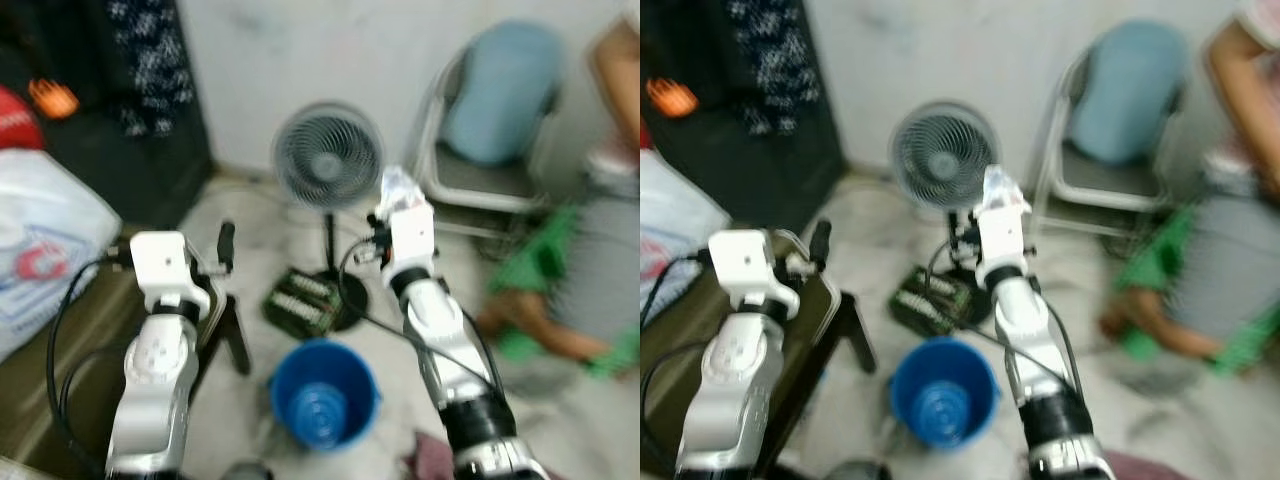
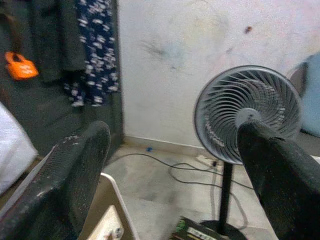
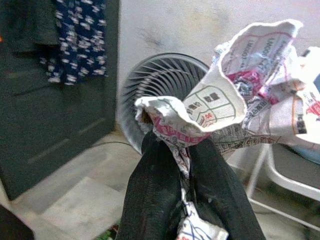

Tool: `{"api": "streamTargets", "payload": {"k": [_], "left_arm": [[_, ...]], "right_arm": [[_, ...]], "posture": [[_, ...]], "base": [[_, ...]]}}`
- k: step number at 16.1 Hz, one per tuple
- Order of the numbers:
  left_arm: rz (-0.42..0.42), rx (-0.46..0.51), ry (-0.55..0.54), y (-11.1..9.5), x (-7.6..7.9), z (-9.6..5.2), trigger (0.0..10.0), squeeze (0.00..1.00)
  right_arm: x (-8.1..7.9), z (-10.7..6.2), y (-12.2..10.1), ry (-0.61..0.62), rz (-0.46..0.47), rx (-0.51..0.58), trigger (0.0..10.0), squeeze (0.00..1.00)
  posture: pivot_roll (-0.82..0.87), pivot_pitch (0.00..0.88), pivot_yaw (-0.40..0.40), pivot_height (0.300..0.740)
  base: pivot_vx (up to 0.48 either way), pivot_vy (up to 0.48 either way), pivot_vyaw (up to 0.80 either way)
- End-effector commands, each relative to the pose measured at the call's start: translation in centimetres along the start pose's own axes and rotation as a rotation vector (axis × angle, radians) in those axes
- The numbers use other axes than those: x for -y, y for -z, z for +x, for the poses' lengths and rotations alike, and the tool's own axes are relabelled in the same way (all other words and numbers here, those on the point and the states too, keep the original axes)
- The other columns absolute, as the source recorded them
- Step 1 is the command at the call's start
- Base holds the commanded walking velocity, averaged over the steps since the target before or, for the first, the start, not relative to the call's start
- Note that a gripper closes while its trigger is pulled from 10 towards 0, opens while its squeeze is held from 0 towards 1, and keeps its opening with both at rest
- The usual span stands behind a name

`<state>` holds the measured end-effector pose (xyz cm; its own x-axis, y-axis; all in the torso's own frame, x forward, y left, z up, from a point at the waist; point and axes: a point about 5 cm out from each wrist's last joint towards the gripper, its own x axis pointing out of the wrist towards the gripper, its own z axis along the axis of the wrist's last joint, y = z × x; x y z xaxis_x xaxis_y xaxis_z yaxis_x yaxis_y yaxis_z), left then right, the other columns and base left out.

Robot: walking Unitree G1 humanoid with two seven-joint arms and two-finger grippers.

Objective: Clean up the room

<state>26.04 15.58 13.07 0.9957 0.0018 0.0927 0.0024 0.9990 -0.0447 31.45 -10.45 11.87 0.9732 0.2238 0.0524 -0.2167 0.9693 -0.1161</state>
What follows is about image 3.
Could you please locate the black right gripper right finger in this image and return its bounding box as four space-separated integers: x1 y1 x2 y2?
188 137 266 240

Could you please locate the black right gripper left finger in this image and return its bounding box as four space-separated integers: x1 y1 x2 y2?
115 131 185 240

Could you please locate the printed newspaper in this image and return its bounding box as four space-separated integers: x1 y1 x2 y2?
134 19 320 240

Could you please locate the grey floor fan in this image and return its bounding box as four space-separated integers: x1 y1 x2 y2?
117 52 212 156

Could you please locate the dark panelled door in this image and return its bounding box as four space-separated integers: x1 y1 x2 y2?
0 0 121 201

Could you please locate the blue white patterned garment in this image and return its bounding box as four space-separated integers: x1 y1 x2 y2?
39 0 110 86

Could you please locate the white metal chair frame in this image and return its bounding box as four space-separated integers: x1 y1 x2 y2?
224 142 320 231

